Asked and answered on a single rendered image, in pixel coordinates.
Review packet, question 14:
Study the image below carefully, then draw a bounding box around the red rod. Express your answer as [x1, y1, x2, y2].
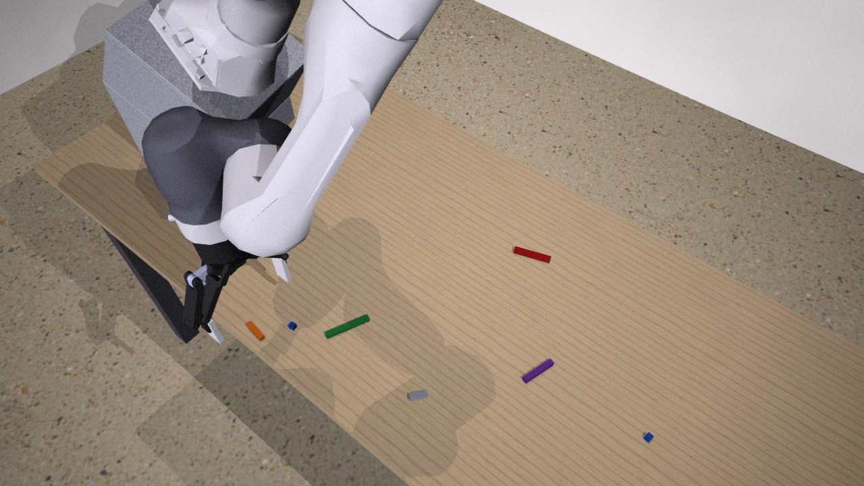
[514, 246, 551, 263]

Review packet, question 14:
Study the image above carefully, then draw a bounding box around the purple rod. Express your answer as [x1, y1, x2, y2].
[522, 359, 554, 383]

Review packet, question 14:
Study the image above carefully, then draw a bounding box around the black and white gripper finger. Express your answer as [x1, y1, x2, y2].
[240, 252, 292, 282]
[182, 262, 235, 344]

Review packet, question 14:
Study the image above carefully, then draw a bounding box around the green rod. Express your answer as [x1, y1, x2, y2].
[325, 314, 370, 339]

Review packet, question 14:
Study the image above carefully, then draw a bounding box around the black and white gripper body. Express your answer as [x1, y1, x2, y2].
[192, 240, 247, 276]

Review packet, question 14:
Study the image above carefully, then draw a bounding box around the orange rod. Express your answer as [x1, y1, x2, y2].
[246, 321, 265, 341]

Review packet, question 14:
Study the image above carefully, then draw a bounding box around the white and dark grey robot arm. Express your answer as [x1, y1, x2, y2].
[142, 0, 443, 258]

